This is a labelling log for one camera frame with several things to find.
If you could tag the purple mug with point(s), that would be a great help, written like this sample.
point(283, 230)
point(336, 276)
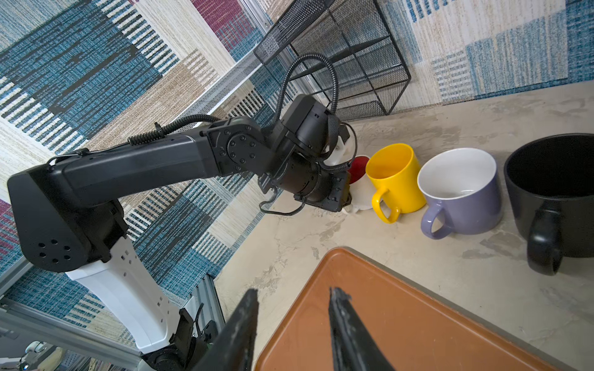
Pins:
point(463, 193)

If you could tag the black mug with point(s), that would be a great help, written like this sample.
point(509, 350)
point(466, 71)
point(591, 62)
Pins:
point(550, 186)

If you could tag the yellow mug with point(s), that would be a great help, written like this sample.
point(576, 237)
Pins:
point(393, 171)

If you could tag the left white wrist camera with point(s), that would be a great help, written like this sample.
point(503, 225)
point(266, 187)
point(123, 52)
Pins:
point(339, 154)

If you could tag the brown plastic tray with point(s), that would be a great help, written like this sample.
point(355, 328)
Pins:
point(412, 329)

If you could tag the white mug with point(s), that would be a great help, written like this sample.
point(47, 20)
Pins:
point(362, 189)

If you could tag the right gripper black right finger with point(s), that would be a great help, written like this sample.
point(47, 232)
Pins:
point(353, 347)

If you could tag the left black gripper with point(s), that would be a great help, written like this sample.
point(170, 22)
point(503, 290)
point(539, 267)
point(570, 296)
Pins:
point(332, 191)

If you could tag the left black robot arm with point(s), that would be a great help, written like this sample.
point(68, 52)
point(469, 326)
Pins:
point(69, 218)

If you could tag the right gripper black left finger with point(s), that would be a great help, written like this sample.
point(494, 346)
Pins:
point(233, 349)

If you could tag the white wire mesh basket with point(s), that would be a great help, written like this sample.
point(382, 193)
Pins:
point(224, 87)

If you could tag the black wire shelf rack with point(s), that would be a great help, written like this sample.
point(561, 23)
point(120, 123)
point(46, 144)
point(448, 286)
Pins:
point(355, 37)

